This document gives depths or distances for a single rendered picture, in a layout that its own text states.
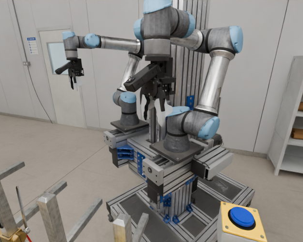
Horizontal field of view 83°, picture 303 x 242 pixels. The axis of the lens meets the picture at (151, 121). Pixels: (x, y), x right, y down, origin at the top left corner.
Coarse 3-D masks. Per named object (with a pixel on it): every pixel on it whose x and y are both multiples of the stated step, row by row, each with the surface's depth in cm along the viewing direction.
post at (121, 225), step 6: (120, 216) 43; (126, 216) 43; (114, 222) 42; (120, 222) 42; (126, 222) 42; (114, 228) 43; (120, 228) 42; (126, 228) 42; (114, 234) 43; (120, 234) 43; (126, 234) 43; (114, 240) 44; (120, 240) 43; (126, 240) 43
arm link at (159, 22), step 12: (144, 0) 45; (156, 0) 43; (168, 0) 44; (144, 12) 45; (156, 12) 43; (168, 12) 45; (144, 24) 46; (156, 24) 44; (168, 24) 46; (144, 36) 48; (156, 36) 45; (168, 36) 47
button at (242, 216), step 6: (234, 210) 33; (240, 210) 33; (246, 210) 33; (234, 216) 32; (240, 216) 32; (246, 216) 32; (252, 216) 32; (240, 222) 31; (246, 222) 30; (252, 222) 31
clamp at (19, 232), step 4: (20, 228) 68; (0, 232) 66; (16, 232) 66; (20, 232) 67; (24, 232) 67; (0, 236) 65; (4, 236) 65; (12, 236) 65; (16, 236) 65; (20, 236) 66; (24, 236) 67; (4, 240) 65; (8, 240) 64; (12, 240) 64; (16, 240) 64; (20, 240) 66; (24, 240) 67
